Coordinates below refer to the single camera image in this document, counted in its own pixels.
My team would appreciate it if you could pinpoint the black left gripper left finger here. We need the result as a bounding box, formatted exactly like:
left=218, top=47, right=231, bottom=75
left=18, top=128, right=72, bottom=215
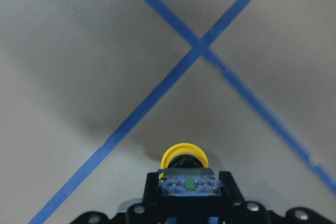
left=143, top=172, right=162, bottom=207

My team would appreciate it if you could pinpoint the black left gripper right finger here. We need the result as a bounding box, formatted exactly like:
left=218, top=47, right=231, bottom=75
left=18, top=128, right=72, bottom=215
left=218, top=171, right=244, bottom=206

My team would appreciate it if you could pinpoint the yellow push button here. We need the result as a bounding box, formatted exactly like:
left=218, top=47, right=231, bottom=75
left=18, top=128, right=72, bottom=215
left=158, top=143, right=222, bottom=197

